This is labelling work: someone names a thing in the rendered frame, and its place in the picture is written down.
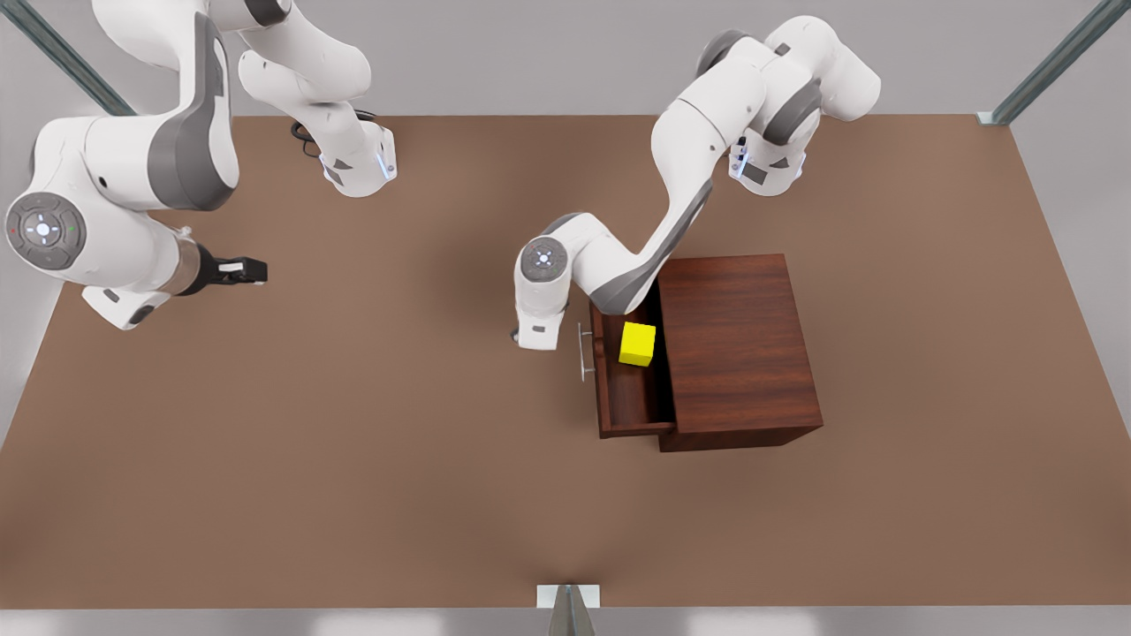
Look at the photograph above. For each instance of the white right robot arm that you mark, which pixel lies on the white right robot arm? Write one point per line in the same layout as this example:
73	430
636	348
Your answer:
132	159

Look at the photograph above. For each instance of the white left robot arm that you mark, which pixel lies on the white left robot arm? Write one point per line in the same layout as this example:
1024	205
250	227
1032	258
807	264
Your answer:
698	132

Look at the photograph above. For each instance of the yellow cube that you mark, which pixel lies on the yellow cube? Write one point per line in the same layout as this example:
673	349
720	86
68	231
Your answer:
637	344

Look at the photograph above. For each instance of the dark brown wooden cabinet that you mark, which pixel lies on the dark brown wooden cabinet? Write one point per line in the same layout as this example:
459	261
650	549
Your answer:
738	344

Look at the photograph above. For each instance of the silver frame post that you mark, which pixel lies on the silver frame post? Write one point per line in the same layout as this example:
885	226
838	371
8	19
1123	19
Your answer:
66	57
568	609
1056	60

